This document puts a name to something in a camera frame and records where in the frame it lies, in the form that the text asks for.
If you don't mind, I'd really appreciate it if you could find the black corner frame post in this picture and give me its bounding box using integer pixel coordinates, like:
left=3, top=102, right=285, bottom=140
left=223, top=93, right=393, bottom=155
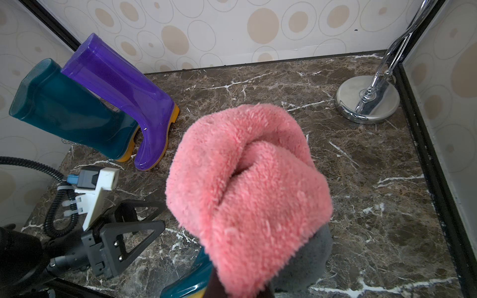
left=19, top=0, right=81, bottom=52
left=395, top=1, right=477, bottom=298

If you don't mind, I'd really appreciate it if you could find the pink microfiber cloth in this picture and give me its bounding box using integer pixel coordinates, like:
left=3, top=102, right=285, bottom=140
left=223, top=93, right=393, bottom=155
left=165, top=104, right=333, bottom=298

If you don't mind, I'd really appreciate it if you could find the black corner frame post left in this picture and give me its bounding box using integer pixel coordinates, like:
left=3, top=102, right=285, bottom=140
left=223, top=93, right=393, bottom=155
left=19, top=0, right=81, bottom=52

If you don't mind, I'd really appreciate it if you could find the chrome mug tree stand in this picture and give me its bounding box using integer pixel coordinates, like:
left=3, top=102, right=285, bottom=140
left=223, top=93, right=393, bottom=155
left=335, top=0, right=436, bottom=124

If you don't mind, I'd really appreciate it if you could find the teal rubber boot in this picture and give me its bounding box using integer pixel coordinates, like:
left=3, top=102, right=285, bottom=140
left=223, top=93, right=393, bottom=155
left=160, top=248, right=213, bottom=298
left=9, top=58, right=139, bottom=162

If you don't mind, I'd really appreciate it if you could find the black corner frame post right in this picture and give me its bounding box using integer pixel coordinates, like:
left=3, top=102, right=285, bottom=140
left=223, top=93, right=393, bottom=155
left=395, top=1, right=477, bottom=298

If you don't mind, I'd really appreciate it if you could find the purple rubber boot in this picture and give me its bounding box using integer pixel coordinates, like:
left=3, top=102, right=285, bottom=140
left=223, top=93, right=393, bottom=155
left=62, top=34, right=180, bottom=171

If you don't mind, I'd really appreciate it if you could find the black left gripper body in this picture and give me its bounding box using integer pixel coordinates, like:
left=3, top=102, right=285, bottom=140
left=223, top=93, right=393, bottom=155
left=46, top=200, right=166, bottom=279

